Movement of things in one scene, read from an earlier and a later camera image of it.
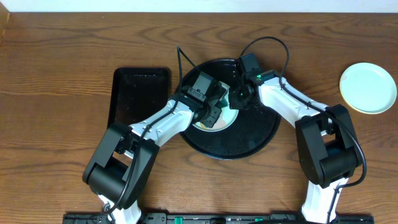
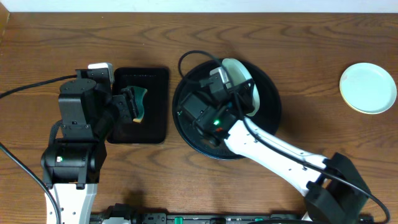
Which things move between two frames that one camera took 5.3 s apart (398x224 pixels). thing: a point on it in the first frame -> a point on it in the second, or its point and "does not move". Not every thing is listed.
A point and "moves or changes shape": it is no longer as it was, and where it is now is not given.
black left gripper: (212, 115) -> (125, 106)
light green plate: (368, 88) does not move
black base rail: (219, 218) does not move
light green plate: (227, 117) moves or changes shape
